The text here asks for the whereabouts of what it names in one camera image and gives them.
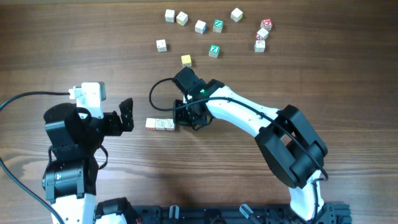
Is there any white block red drawing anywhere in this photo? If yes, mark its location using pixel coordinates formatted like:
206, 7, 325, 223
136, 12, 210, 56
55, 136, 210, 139
165, 119, 175, 131

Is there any white block faint drawing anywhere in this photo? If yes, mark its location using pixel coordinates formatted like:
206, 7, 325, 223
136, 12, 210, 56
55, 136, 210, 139
155, 118, 165, 131

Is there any white block red letter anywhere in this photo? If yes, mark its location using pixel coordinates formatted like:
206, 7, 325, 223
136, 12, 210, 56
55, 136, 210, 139
146, 118, 156, 130

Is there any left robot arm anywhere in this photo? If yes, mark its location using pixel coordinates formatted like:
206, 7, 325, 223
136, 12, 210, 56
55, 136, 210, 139
42, 98, 134, 223

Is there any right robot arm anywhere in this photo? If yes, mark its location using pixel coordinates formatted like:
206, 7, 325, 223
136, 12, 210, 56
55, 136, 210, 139
172, 67, 328, 223

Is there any yellow top block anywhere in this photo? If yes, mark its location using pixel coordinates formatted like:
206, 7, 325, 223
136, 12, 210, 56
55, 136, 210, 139
181, 55, 192, 67

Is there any green Z block lower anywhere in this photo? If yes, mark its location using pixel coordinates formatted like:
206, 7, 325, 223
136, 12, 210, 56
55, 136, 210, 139
209, 44, 220, 58

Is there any green z block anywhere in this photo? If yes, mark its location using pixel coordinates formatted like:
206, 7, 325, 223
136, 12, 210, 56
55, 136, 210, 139
213, 19, 224, 33
209, 44, 220, 58

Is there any white block dotted left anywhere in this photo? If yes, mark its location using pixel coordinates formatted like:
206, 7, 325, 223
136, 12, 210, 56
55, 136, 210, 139
156, 39, 167, 52

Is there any white block blue side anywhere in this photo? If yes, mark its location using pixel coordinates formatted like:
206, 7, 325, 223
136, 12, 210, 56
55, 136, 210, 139
195, 20, 207, 34

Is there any white block yellow side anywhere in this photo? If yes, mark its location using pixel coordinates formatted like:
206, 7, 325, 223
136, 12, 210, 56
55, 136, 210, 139
176, 11, 188, 26

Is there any green Z block upper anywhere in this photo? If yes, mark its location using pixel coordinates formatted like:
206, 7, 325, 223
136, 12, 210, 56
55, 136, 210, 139
213, 19, 224, 33

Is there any plain white block top-left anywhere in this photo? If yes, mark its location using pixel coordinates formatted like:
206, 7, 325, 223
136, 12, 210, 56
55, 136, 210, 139
165, 9, 175, 22

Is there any white block blue edge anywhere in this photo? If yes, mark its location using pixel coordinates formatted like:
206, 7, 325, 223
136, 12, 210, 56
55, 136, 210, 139
254, 40, 266, 52

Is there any plain white block top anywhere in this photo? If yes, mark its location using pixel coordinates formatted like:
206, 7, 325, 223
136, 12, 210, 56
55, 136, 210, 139
231, 8, 243, 22

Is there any white block red edge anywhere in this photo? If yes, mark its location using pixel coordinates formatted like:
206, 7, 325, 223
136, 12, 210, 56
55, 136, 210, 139
256, 28, 269, 40

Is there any red O block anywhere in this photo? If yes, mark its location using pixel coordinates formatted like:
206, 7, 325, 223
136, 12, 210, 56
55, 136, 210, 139
261, 18, 273, 31

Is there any right black cable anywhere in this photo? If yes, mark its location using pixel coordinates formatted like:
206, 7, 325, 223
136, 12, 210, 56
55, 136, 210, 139
148, 77, 329, 223

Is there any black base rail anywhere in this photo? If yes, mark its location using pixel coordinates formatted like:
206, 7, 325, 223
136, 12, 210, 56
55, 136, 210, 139
93, 197, 352, 224

